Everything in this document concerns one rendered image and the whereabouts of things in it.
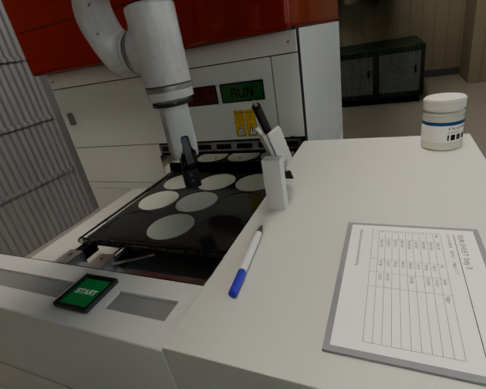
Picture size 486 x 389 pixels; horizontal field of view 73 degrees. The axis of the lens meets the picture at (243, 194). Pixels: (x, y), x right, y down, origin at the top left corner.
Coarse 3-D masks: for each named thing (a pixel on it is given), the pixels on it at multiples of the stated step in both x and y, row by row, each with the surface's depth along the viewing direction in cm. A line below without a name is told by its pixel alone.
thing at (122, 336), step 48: (0, 288) 46; (48, 288) 45; (144, 288) 41; (192, 288) 39; (0, 336) 47; (48, 336) 41; (96, 336) 36; (144, 336) 34; (96, 384) 42; (144, 384) 37
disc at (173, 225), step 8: (168, 216) 71; (176, 216) 71; (184, 216) 70; (192, 216) 70; (152, 224) 69; (160, 224) 69; (168, 224) 68; (176, 224) 68; (184, 224) 67; (192, 224) 66; (152, 232) 66; (160, 232) 65; (168, 232) 65; (176, 232) 64
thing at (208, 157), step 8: (208, 152) 95; (216, 152) 93; (224, 152) 92; (232, 152) 91; (240, 152) 90; (248, 152) 89; (256, 152) 87; (264, 152) 87; (168, 160) 100; (200, 160) 95; (208, 160) 94; (216, 160) 93; (224, 160) 92; (232, 160) 91; (240, 160) 90; (248, 160) 89; (256, 160) 88; (168, 168) 101
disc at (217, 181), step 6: (216, 174) 89; (222, 174) 89; (228, 174) 88; (204, 180) 87; (210, 180) 87; (216, 180) 86; (222, 180) 85; (228, 180) 84; (234, 180) 84; (204, 186) 83; (210, 186) 83; (216, 186) 82; (222, 186) 81
